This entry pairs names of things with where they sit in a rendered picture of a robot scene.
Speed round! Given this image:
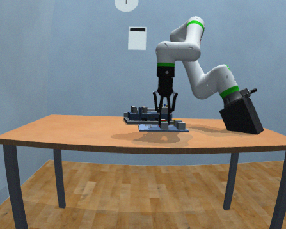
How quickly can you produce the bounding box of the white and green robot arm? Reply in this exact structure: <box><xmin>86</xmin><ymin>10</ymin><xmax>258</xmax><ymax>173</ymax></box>
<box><xmin>155</xmin><ymin>17</ymin><xmax>257</xmax><ymax>108</ymax></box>

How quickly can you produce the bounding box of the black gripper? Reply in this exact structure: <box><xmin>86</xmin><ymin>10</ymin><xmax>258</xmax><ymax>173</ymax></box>
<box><xmin>153</xmin><ymin>77</ymin><xmax>178</xmax><ymax>125</ymax></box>

